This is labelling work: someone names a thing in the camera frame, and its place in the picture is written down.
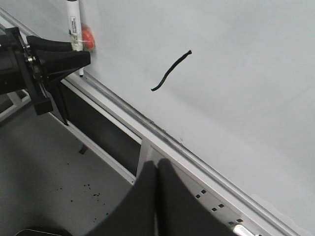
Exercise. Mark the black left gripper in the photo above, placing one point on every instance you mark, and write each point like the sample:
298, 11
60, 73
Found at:
54, 60

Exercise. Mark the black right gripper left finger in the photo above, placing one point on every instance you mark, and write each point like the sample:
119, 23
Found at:
135, 215

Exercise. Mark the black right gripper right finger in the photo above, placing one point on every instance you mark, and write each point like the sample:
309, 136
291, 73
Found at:
178, 212

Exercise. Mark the red round magnet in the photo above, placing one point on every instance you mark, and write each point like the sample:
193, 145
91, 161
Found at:
87, 37

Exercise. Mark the white black-tipped whiteboard marker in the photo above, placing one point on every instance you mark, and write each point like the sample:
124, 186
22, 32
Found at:
74, 21

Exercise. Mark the white plastic tray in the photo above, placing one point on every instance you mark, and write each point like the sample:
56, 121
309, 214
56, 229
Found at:
240, 230

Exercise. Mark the black object bottom left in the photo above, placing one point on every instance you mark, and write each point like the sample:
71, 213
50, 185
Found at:
43, 231

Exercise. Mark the white metal rack frame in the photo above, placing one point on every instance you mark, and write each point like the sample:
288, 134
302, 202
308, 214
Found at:
72, 175

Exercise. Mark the white whiteboard with aluminium frame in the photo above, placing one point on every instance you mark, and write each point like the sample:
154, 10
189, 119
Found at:
225, 87

